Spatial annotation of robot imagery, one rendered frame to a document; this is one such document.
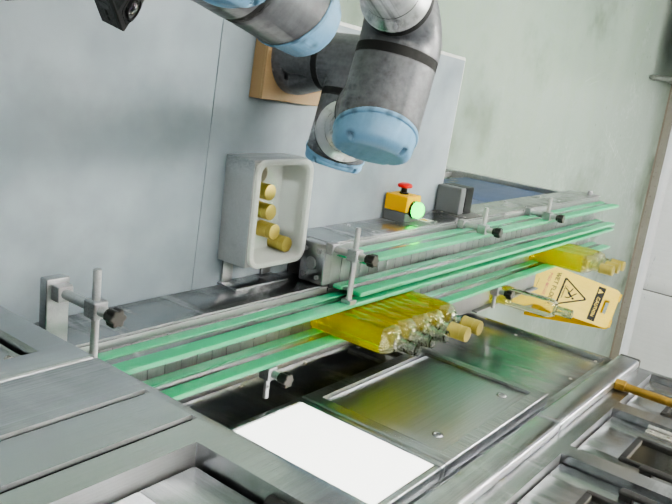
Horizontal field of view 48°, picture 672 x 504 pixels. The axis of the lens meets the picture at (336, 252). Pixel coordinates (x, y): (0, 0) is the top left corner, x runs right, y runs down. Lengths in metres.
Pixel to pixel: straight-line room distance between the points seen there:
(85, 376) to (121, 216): 0.68
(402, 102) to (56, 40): 0.56
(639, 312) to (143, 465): 7.20
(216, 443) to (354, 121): 0.52
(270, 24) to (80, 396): 0.36
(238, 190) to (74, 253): 0.36
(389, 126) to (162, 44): 0.54
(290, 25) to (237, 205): 0.88
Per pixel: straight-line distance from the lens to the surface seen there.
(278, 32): 0.68
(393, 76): 1.01
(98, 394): 0.71
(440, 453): 1.42
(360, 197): 1.92
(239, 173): 1.51
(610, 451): 1.71
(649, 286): 7.60
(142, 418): 0.67
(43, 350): 0.81
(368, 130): 1.00
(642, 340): 7.72
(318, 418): 1.47
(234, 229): 1.53
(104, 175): 1.35
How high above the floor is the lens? 1.83
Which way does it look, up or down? 35 degrees down
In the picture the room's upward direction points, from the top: 107 degrees clockwise
